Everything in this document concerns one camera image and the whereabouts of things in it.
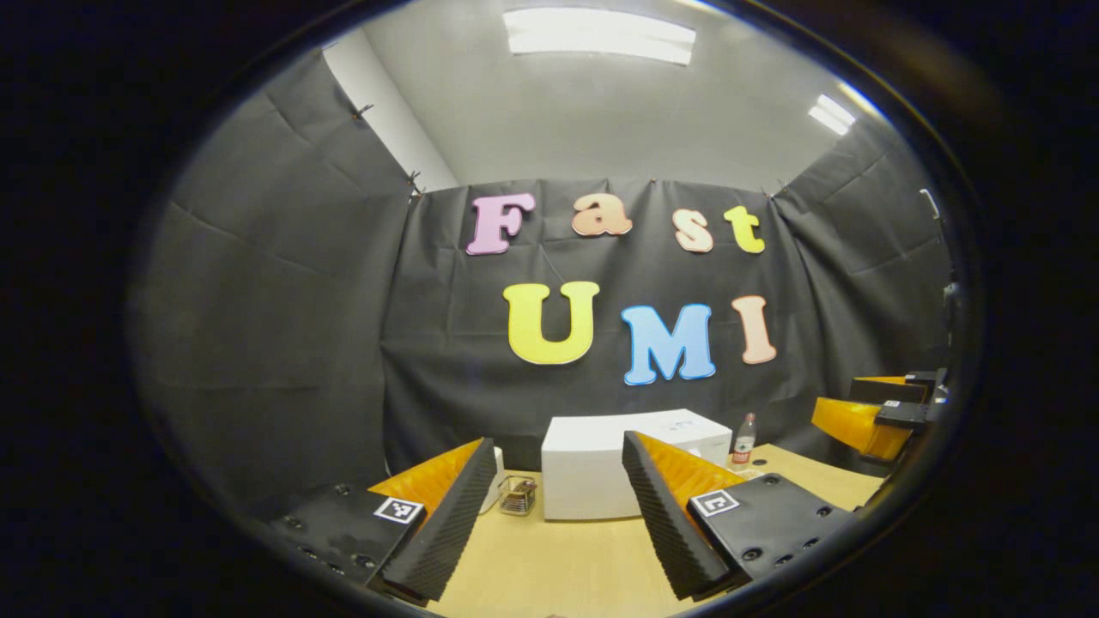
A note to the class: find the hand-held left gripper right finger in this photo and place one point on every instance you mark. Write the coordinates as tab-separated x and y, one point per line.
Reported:
665	532

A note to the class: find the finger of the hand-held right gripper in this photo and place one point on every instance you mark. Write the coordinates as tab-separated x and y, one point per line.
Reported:
893	390
850	422

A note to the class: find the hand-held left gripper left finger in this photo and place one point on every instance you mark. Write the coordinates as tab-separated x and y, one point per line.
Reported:
451	532

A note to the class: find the white microwave oven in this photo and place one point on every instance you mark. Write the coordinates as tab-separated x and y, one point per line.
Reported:
584	468

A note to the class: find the white toaster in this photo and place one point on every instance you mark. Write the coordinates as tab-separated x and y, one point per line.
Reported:
494	481

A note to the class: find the clear utensil holder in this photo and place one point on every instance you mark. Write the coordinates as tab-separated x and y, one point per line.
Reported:
518	496

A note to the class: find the clear water bottle red label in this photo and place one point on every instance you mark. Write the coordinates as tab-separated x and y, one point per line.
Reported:
743	442

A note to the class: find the long ceiling light panel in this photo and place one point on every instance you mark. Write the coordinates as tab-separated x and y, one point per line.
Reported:
601	36

